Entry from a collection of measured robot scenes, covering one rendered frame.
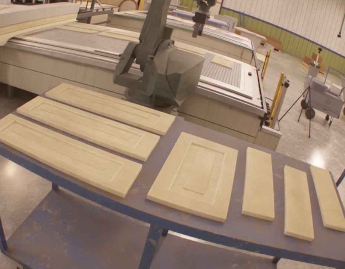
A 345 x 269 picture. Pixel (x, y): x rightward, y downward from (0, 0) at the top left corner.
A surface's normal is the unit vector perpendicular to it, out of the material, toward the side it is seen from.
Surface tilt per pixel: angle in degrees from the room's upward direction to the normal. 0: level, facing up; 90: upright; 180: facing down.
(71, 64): 90
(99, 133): 11
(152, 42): 65
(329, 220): 0
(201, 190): 0
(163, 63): 25
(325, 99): 90
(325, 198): 0
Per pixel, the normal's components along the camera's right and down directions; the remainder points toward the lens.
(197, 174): 0.23, -0.86
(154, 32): -0.15, -0.01
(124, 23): -0.24, 0.40
